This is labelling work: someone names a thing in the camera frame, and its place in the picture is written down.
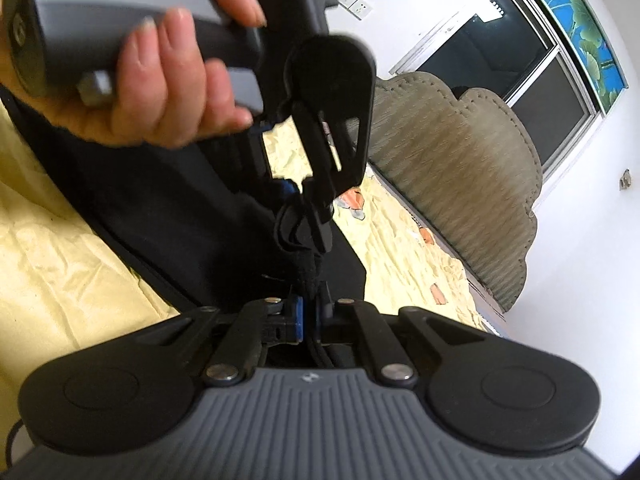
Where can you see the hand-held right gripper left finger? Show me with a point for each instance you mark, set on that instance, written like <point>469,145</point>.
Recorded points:
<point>295,321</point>

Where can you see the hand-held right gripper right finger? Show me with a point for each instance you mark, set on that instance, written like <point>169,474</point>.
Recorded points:
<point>320,321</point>

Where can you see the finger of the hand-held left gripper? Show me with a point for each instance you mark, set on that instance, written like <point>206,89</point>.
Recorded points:
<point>320,185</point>
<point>255,155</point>

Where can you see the black pants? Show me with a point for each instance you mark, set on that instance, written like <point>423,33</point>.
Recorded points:
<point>210,220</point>

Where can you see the person's left hand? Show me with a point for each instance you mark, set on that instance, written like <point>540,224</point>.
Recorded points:
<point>150,100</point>

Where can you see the padded grey-brown headboard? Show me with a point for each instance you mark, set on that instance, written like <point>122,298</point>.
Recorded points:
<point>465,170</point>

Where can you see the yellow printed blanket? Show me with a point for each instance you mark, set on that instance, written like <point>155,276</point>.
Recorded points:
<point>60,260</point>

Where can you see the white framed window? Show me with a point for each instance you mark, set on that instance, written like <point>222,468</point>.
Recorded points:
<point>550,105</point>

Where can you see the floral lotus picture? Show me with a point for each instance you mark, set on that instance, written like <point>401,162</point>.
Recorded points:
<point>575,25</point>

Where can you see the small wall fixture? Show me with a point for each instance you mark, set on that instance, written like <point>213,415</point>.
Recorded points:
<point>625,180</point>

